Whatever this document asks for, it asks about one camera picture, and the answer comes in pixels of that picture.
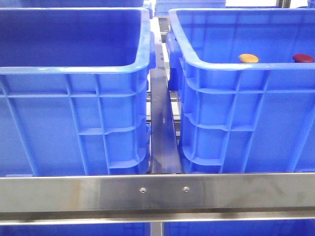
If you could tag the blue crate lower right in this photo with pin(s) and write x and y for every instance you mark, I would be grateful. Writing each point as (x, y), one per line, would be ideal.
(304, 227)

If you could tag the stainless steel front rail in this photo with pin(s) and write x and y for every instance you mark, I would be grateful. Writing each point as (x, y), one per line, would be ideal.
(117, 199)

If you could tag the blue crate rear left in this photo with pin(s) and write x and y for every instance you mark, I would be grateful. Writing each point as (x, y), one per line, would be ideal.
(86, 3)

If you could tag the large blue crate left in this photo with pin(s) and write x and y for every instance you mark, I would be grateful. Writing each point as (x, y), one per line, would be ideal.
(73, 91)

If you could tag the red push button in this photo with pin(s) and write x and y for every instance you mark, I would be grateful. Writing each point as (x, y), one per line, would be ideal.
(303, 58)

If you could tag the large blue crate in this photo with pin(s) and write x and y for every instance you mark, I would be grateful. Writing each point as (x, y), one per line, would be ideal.
(73, 91)
(244, 117)

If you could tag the steel center divider rail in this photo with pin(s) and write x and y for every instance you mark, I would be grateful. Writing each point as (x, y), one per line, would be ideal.
(164, 151)

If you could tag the blue crate rear right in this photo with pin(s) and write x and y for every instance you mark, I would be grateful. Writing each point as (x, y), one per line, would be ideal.
(163, 6)

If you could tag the yellow push button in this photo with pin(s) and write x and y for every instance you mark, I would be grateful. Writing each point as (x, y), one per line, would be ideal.
(248, 58)

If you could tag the blue crate lower left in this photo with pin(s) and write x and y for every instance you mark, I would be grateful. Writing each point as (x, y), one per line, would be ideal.
(119, 229)

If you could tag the large blue crate right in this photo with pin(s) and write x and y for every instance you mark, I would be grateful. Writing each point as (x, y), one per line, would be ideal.
(244, 117)

